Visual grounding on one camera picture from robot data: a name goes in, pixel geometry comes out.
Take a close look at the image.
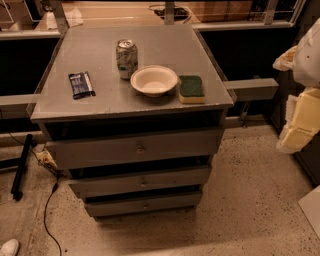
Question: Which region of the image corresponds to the grey drawer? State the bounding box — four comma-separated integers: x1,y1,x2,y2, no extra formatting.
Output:
85,191,202,218
47,128,223,169
69,165,211,199

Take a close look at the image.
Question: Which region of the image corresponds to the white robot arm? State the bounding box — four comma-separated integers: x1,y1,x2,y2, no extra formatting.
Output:
273,19,320,154

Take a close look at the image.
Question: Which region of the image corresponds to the grey drawer cabinet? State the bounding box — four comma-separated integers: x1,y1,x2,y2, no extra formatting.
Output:
25,23,238,221

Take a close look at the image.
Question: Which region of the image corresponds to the grey bottom drawer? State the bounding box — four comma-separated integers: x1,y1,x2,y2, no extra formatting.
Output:
85,191,202,218

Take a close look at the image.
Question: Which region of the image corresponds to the grey top drawer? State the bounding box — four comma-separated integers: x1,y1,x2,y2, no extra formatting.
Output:
47,128,223,169

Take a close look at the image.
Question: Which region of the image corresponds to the white floor board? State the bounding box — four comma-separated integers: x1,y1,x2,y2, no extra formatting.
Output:
298,186,320,239

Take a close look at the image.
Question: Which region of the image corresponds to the green yellow sponge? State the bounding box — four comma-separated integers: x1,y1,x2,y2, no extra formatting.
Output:
178,75,205,104

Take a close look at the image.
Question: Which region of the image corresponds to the white paper bowl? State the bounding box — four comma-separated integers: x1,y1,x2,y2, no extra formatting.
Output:
130,65,178,97

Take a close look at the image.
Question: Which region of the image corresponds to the green silver soda can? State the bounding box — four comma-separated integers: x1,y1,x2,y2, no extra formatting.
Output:
116,39,138,80

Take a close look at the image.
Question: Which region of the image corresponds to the dark blue snack packet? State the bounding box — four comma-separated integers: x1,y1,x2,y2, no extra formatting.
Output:
68,71,96,100

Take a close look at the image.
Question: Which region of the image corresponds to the white cloth on counter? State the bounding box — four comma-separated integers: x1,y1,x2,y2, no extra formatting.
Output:
65,8,84,27

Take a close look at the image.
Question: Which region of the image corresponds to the white power strip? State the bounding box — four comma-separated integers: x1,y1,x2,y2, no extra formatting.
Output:
36,150,57,169

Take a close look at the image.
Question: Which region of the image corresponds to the black bar on floor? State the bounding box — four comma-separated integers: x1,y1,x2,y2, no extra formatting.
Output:
11,134,32,201

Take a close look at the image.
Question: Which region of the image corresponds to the white shoe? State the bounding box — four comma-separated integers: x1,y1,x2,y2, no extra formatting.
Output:
0,239,20,256

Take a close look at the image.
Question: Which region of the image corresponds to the grey right rail beam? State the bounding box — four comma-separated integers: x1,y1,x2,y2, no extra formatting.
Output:
224,78,278,101

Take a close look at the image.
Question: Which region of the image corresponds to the grey rail beam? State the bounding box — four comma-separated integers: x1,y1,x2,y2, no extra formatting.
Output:
224,78,278,101
0,94,40,119

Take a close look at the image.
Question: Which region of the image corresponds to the black floor cable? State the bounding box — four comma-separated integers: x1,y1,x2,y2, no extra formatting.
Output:
0,109,64,256

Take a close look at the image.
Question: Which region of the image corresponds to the grey left rail beam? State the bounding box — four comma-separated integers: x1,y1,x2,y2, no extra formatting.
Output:
0,94,40,119

